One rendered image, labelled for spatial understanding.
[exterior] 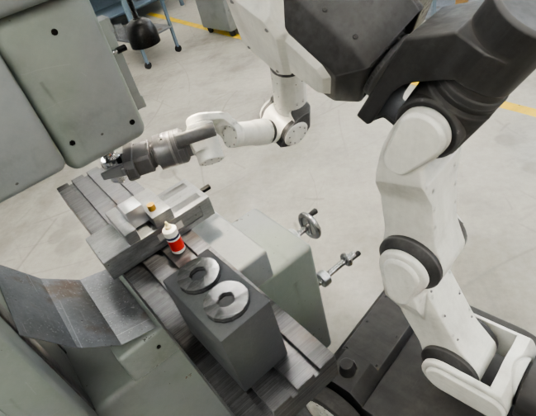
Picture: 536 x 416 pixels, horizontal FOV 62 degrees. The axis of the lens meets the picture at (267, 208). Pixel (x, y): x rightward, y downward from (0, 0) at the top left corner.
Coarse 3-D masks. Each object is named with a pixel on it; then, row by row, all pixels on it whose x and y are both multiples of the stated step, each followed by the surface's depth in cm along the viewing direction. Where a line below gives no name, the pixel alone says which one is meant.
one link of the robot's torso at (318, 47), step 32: (256, 0) 69; (288, 0) 68; (320, 0) 68; (352, 0) 68; (384, 0) 68; (416, 0) 69; (256, 32) 77; (288, 32) 72; (320, 32) 69; (352, 32) 68; (384, 32) 69; (288, 64) 82; (320, 64) 72; (352, 64) 70; (352, 96) 81
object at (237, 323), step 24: (192, 264) 94; (216, 264) 93; (168, 288) 93; (192, 288) 89; (216, 288) 88; (240, 288) 86; (192, 312) 86; (216, 312) 83; (240, 312) 82; (264, 312) 85; (216, 336) 81; (240, 336) 83; (264, 336) 88; (216, 360) 98; (240, 360) 86; (264, 360) 91; (240, 384) 90
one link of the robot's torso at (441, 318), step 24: (384, 264) 96; (408, 264) 91; (384, 288) 103; (408, 288) 95; (432, 288) 101; (456, 288) 106; (408, 312) 109; (432, 312) 103; (456, 312) 105; (432, 336) 109; (456, 336) 105; (480, 336) 109; (456, 360) 106; (480, 360) 107
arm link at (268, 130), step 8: (272, 104) 124; (264, 112) 125; (272, 112) 123; (256, 120) 120; (264, 120) 122; (272, 120) 123; (280, 120) 122; (288, 120) 121; (248, 128) 116; (256, 128) 118; (264, 128) 120; (272, 128) 121; (280, 128) 122; (288, 128) 120; (248, 136) 116; (256, 136) 118; (264, 136) 120; (272, 136) 122; (280, 136) 123; (248, 144) 119; (256, 144) 121; (264, 144) 124; (280, 144) 124
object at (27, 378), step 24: (0, 312) 92; (0, 336) 85; (0, 360) 87; (24, 360) 91; (48, 360) 104; (0, 384) 89; (24, 384) 92; (48, 384) 96; (72, 384) 112; (0, 408) 91; (24, 408) 95; (48, 408) 99; (72, 408) 103
